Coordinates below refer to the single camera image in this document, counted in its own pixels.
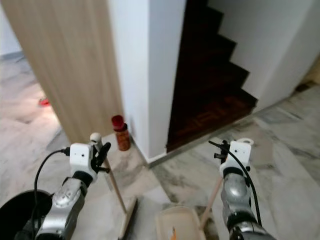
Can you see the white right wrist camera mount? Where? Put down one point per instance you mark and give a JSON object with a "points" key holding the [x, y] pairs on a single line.
{"points": [[241, 150]]}

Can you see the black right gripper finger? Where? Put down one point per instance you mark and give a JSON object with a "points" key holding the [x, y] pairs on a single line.
{"points": [[219, 145]]}

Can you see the small red object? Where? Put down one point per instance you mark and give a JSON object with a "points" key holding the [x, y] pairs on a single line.
{"points": [[44, 102]]}

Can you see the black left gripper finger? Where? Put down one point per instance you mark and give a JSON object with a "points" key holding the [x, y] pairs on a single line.
{"points": [[103, 151]]}

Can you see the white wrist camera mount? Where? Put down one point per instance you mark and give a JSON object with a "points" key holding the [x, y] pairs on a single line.
{"points": [[80, 156], [241, 150]]}

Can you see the brown can with red cap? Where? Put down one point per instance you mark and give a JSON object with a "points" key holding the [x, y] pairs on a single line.
{"points": [[122, 137]]}

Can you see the black round bin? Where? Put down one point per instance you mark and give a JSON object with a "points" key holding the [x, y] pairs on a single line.
{"points": [[20, 215]]}

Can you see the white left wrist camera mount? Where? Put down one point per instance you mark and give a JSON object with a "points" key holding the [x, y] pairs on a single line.
{"points": [[80, 156]]}

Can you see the dark wooden staircase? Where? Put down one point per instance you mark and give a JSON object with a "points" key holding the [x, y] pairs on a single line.
{"points": [[205, 100]]}

